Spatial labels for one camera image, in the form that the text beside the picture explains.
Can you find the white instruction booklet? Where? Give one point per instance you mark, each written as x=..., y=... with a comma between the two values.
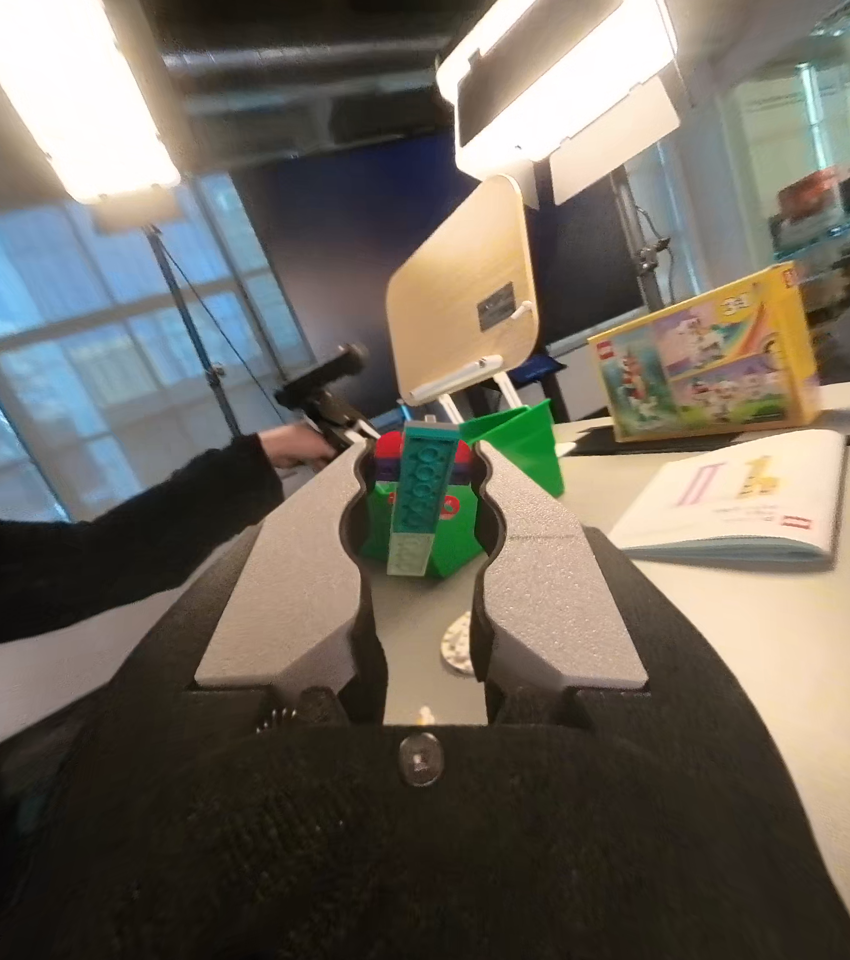
x=739, y=502

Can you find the person's left hand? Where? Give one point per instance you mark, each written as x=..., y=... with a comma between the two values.
x=290, y=448

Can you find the dark display screen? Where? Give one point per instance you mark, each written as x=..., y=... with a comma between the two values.
x=350, y=262

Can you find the round white lego plate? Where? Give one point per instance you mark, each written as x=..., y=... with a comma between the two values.
x=457, y=645

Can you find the green plastic bin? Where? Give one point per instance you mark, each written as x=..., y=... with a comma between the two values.
x=522, y=442

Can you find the multicolour lego model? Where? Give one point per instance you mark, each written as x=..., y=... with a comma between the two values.
x=417, y=495

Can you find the black light stand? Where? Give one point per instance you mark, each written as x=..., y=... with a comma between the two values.
x=185, y=322
x=646, y=247

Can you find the studio light panel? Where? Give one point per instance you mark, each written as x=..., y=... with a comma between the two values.
x=560, y=82
x=65, y=97

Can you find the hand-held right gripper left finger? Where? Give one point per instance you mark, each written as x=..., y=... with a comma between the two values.
x=282, y=592

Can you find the yellow lego box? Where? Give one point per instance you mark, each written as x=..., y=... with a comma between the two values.
x=709, y=360

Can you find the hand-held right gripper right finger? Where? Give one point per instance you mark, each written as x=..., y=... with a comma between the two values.
x=552, y=592

